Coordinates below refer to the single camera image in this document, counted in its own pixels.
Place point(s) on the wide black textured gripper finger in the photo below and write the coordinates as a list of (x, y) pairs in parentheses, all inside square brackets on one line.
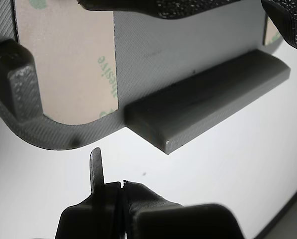
[(176, 8)]

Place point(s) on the narrow black gripper finger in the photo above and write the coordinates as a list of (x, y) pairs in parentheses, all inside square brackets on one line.
[(293, 20)]

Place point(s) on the small white adhesive piece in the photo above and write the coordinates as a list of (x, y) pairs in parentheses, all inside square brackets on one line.
[(63, 62)]

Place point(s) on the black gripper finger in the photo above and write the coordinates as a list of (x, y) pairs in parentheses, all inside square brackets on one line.
[(176, 221)]

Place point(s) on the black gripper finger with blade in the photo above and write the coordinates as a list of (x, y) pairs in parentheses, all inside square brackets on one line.
[(88, 219)]

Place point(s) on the grey fixture plate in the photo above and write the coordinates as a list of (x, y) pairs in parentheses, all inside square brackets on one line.
[(163, 49)]

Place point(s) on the tan printed tape strip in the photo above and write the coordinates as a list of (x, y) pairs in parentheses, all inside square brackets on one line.
[(269, 35)]

